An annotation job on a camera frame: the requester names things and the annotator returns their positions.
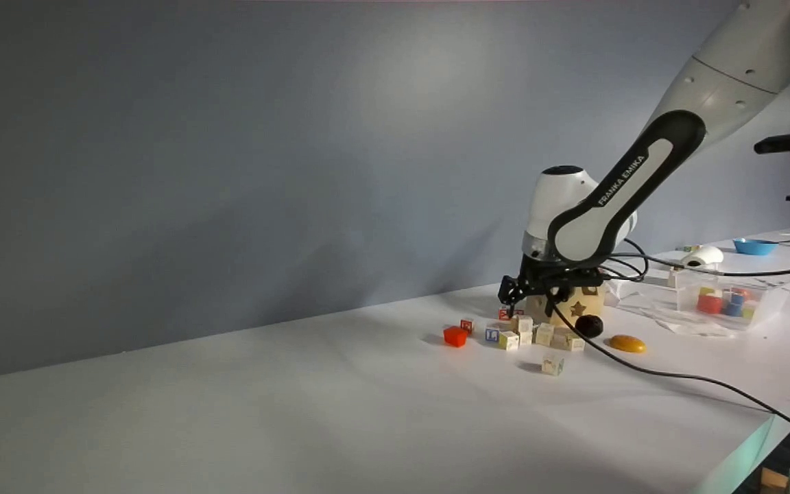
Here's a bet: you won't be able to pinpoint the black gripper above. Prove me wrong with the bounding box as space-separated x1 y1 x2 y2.
498 259 604 304

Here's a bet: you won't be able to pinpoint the wooden block green R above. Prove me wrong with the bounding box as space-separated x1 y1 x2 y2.
539 355 566 377

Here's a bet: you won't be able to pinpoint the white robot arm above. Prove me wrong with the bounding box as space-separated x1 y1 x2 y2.
498 0 790 308

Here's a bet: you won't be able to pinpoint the wooden shape sorter box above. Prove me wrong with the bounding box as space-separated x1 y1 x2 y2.
522 285 604 325

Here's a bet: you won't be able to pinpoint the long wooden block L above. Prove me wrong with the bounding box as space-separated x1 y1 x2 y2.
533 325 553 346

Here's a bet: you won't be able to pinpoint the black round toy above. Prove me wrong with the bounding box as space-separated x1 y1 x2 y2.
575 315 604 337

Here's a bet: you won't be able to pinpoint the wooden block yellow-green B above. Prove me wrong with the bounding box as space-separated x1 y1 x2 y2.
550 329 587 355

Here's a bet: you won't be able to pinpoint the wooden block yellow side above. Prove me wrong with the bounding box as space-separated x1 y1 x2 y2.
497 331 522 352

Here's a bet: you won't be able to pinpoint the wooden block blue letter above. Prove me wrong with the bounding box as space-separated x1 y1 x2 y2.
482 327 501 346

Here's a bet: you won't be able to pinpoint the wooden block red letters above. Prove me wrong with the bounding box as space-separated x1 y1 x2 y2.
459 318 475 337

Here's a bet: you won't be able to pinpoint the yellow dome toy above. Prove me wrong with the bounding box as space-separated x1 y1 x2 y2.
607 334 646 355

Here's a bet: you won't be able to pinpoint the clear plastic container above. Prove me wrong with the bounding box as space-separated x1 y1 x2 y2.
673 272 790 329

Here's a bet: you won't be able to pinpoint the blue bowl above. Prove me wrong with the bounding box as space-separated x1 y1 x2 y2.
732 239 780 255

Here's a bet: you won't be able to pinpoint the black cable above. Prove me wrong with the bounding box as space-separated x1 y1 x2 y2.
545 239 790 451

